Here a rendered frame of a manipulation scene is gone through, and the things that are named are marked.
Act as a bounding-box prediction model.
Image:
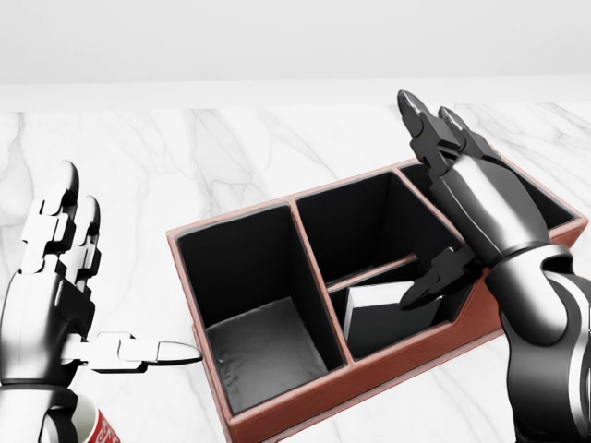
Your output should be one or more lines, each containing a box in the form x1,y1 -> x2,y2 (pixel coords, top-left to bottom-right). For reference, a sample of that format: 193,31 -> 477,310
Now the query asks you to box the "red-brown desk caddy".
166,153 -> 583,443

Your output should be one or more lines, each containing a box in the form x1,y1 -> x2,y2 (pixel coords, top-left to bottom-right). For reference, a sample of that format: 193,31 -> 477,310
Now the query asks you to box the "black book with white pages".
342,279 -> 445,360

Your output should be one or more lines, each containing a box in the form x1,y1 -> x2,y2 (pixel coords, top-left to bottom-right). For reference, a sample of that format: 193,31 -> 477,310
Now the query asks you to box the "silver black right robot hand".
397,89 -> 572,311

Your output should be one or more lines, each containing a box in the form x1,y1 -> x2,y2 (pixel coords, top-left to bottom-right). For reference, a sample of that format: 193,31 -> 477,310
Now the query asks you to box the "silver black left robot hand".
0,160 -> 204,387

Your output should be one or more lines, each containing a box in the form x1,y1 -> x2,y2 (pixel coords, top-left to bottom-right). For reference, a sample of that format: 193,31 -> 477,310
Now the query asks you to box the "red and white mug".
40,392 -> 121,443

